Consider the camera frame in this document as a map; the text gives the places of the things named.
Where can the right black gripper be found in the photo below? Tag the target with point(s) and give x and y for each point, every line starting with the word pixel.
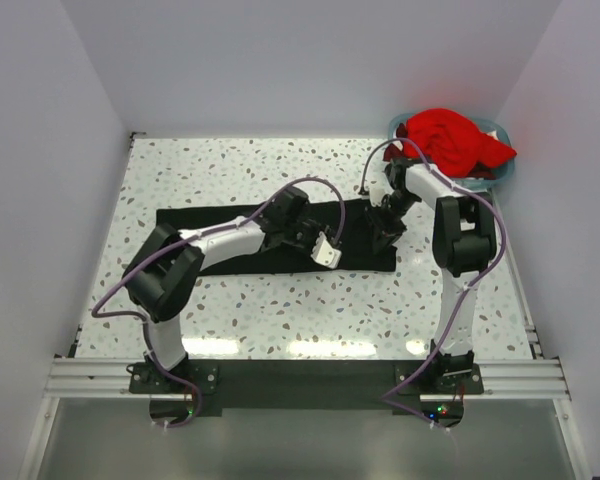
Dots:
pixel 382 230

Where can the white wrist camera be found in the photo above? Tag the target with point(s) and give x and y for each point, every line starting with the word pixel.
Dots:
pixel 374 194
pixel 324 253

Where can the aluminium extrusion rail frame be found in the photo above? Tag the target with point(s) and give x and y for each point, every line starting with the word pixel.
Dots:
pixel 90 426

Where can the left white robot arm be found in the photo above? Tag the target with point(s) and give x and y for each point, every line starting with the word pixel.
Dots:
pixel 162 275

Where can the black t shirt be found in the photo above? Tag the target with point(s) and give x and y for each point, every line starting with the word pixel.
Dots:
pixel 356 240

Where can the teal plastic laundry basket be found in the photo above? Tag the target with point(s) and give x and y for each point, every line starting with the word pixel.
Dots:
pixel 403 149

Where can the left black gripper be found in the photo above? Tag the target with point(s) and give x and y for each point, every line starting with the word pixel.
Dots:
pixel 316 229

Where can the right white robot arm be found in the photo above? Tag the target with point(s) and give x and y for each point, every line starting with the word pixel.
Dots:
pixel 464 246

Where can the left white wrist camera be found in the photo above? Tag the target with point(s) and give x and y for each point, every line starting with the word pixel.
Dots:
pixel 324 253

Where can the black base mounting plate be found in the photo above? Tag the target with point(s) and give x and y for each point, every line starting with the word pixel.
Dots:
pixel 208 388

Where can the red t shirt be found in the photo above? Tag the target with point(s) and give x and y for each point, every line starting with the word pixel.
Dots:
pixel 439 116

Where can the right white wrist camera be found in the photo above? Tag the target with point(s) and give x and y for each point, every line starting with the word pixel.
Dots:
pixel 374 194

